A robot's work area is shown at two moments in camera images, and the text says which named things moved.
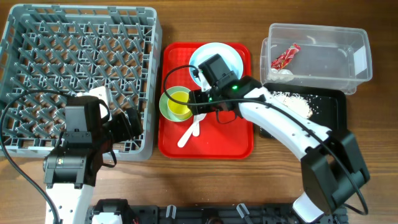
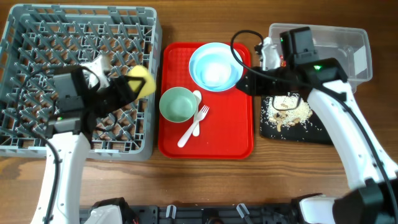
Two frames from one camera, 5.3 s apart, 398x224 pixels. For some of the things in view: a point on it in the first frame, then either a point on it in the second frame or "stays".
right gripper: (199, 109) to (253, 86)
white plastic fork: (183, 142) stays
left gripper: (125, 132) to (125, 93)
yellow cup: (180, 110) to (150, 84)
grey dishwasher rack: (48, 53) stays
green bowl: (163, 106) stays
